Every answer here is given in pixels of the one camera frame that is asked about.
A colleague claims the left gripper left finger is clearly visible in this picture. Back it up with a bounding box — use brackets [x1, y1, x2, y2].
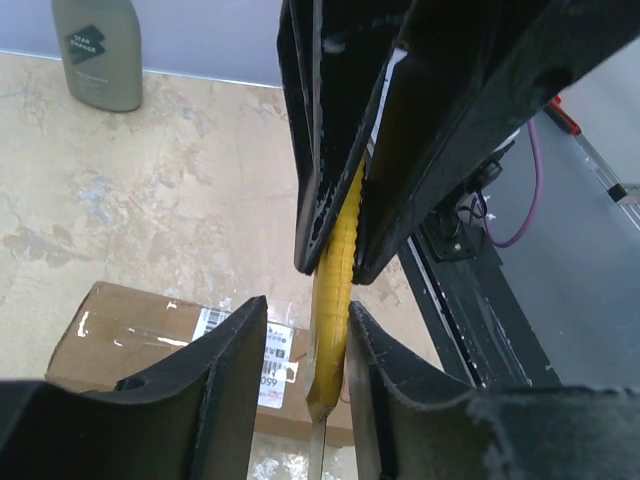
[1, 296, 267, 479]

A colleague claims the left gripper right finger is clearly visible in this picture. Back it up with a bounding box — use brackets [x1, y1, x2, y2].
[347, 301, 639, 479]

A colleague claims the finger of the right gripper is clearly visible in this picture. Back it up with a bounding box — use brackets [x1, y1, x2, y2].
[354, 1, 639, 284]
[277, 1, 415, 275]

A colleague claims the brown cardboard express box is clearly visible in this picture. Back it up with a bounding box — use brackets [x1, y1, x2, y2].
[43, 280, 356, 449]

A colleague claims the yellow utility knife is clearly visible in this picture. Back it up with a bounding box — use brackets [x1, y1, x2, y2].
[305, 159, 366, 479]

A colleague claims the beige cup bottle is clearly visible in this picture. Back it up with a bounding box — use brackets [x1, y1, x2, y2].
[51, 0, 143, 112]

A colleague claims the aluminium rail frame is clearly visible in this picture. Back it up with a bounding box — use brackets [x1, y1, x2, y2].
[543, 96, 639, 228]

